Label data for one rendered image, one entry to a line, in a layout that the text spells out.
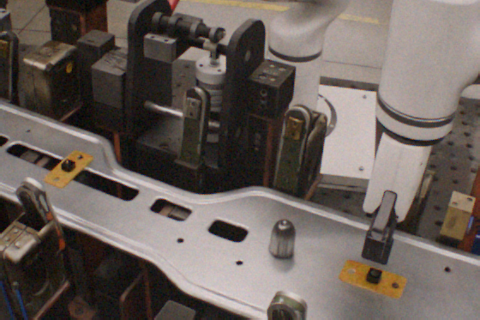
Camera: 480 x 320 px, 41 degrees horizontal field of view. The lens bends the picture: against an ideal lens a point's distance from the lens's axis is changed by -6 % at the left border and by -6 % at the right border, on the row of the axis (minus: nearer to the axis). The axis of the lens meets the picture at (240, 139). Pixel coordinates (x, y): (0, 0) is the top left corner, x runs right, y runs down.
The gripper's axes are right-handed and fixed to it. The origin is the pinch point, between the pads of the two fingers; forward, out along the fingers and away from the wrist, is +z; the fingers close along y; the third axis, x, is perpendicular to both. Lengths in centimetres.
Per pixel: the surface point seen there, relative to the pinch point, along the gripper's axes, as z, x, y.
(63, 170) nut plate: 8.8, -47.0, 1.1
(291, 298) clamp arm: -3.1, -5.4, 17.3
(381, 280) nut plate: 8.5, 1.2, 0.2
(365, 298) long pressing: 8.8, 0.2, 3.7
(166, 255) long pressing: 8.9, -25.1, 8.2
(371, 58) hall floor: 111, -54, -239
